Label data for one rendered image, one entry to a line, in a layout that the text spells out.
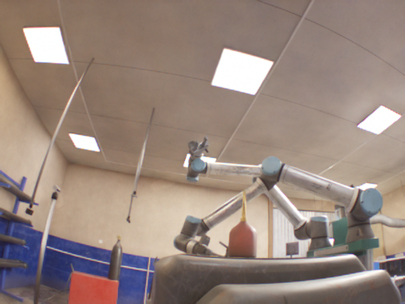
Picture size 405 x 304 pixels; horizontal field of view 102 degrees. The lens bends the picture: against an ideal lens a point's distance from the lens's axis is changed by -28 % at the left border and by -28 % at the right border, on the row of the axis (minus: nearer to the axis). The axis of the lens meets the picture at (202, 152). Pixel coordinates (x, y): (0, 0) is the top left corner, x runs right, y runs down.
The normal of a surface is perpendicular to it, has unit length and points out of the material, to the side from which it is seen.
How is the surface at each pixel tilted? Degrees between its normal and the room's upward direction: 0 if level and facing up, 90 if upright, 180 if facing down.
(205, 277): 90
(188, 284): 90
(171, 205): 90
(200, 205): 90
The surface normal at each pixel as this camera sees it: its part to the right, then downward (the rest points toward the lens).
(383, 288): 0.21, -0.45
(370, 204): -0.23, -0.44
